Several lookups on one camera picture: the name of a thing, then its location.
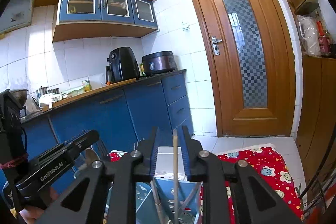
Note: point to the blue lower kitchen cabinets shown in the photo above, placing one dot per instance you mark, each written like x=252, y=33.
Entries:
x=122, y=116

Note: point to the black wire rack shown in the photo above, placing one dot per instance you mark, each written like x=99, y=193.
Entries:
x=320, y=187

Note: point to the wooden chopstick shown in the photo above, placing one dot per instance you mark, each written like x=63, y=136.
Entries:
x=175, y=172
x=157, y=202

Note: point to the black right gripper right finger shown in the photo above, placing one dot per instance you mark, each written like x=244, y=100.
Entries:
x=254, y=200

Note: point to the blue utensil holder box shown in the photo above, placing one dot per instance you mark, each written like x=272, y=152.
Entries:
x=188, y=192

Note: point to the wooden door with glass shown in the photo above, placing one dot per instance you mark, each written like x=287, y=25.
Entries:
x=251, y=65

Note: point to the metal kettle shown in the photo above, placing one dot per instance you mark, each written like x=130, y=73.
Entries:
x=28, y=103

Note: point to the black air fryer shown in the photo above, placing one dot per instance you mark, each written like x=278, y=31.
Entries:
x=122, y=66

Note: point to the red smiley flower tablecloth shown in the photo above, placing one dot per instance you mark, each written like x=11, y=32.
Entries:
x=264, y=159

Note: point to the wooden wall shelf unit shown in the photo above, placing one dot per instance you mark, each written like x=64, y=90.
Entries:
x=315, y=24

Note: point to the left hand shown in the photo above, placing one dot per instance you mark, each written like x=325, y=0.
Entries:
x=30, y=213

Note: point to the brown lower cabinet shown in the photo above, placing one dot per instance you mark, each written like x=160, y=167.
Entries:
x=317, y=118

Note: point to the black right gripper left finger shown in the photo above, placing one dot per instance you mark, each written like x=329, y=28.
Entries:
x=105, y=191

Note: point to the dark rice cooker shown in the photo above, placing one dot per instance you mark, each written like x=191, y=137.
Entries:
x=158, y=62

